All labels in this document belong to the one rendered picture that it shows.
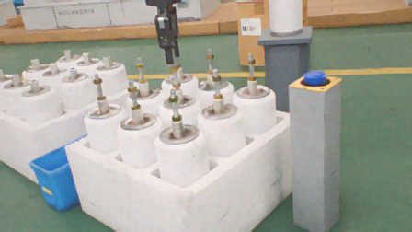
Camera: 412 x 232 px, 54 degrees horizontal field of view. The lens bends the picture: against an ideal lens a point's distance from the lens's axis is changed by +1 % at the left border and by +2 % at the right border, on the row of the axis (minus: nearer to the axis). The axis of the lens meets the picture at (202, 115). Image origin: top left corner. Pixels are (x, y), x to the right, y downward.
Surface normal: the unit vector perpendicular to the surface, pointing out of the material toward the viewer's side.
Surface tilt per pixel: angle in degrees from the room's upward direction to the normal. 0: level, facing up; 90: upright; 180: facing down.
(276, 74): 90
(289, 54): 90
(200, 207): 90
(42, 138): 90
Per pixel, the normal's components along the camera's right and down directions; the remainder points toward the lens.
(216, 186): 0.74, 0.18
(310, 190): -0.66, 0.36
